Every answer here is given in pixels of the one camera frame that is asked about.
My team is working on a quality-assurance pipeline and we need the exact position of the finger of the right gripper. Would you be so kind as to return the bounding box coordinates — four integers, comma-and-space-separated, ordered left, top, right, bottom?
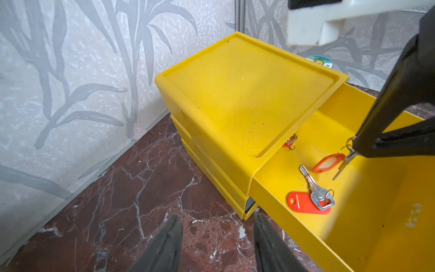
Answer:
353, 34, 435, 157
367, 117, 435, 158

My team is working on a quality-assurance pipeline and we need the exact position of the key with red tag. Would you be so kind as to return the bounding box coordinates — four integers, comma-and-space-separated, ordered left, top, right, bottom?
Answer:
287, 165, 335, 215

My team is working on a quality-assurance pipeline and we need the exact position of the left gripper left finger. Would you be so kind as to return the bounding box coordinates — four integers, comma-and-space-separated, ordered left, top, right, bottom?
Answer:
128, 215, 183, 272

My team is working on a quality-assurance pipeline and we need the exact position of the yellow drawer cabinet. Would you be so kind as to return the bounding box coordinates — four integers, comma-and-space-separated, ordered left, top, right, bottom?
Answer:
155, 32, 348, 219

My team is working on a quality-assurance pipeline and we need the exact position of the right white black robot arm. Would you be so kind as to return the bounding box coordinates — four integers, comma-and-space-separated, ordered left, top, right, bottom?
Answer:
287, 1, 435, 158

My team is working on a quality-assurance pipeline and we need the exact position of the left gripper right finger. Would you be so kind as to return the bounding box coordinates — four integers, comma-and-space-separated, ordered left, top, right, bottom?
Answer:
254, 212, 307, 272

